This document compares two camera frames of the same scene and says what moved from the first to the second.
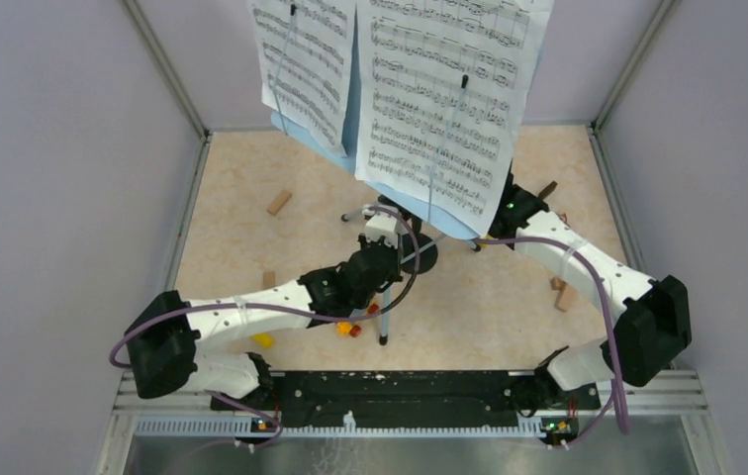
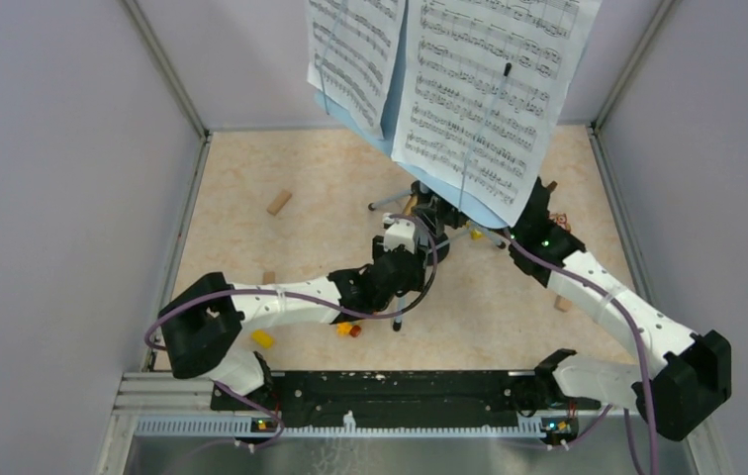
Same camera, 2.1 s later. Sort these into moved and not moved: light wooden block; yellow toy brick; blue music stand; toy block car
Moved: blue music stand
Not moved: toy block car; yellow toy brick; light wooden block
